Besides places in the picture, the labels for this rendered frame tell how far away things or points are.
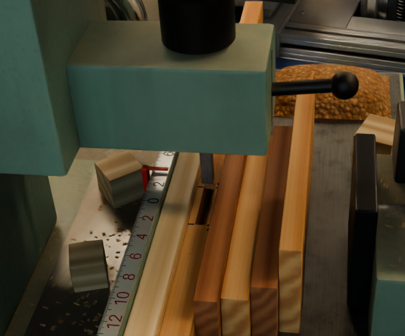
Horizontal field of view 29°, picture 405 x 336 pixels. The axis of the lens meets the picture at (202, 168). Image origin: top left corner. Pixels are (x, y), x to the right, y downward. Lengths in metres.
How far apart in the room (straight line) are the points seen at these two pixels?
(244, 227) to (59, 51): 0.18
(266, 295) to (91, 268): 0.25
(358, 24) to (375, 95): 0.56
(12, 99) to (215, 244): 0.17
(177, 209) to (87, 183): 0.30
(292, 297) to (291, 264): 0.03
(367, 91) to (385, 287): 0.30
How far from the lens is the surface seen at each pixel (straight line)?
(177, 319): 0.52
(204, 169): 0.60
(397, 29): 1.32
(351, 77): 0.54
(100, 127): 0.55
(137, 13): 0.67
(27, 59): 0.50
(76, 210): 0.84
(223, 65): 0.51
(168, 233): 0.56
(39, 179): 0.76
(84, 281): 0.74
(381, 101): 0.78
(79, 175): 0.88
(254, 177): 0.61
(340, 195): 0.67
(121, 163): 0.83
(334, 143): 0.73
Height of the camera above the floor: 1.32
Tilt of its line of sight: 37 degrees down
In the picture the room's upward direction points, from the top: 4 degrees counter-clockwise
